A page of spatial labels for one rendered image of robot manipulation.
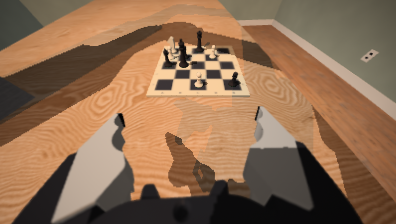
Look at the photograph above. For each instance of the black and cream chessboard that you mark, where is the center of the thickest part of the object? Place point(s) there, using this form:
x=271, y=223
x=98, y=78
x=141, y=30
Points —
x=175, y=81

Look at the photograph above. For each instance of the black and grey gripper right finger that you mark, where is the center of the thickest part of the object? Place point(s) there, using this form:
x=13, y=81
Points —
x=284, y=176

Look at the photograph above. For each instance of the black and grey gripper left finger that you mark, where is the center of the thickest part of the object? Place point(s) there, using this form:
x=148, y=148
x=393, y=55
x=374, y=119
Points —
x=87, y=184

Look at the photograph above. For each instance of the white chess pawn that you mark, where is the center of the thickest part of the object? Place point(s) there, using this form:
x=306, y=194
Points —
x=213, y=56
x=198, y=84
x=171, y=57

